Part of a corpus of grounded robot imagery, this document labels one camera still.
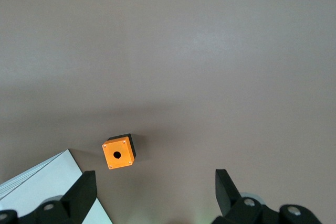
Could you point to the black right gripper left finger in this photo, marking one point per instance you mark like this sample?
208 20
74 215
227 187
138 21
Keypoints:
78 197

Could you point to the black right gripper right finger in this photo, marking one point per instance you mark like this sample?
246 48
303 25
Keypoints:
228 197

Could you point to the white drawer cabinet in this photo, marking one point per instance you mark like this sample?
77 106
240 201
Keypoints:
44 182

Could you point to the orange button enclosure box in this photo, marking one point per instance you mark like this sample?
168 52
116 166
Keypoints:
118 154

